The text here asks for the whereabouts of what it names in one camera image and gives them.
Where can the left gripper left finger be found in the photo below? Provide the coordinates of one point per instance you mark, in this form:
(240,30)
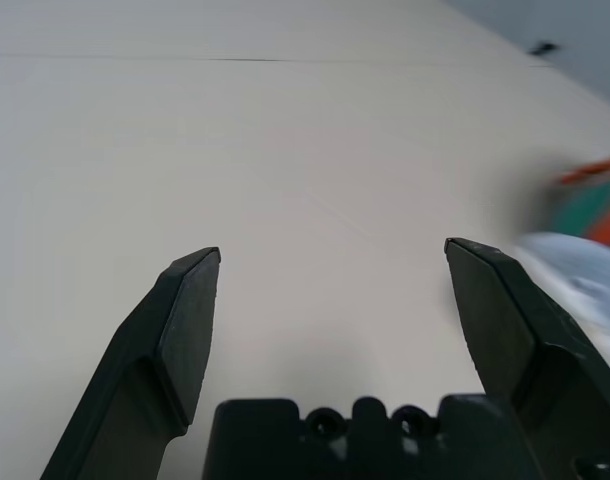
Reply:
(150,350)

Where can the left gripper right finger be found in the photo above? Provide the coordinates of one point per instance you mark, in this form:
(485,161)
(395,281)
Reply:
(525,340)

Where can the teal and orange backpack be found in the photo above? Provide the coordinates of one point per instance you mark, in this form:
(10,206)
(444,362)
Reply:
(585,205)

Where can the grey plush fish charm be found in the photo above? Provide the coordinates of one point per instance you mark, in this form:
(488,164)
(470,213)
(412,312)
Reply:
(585,280)

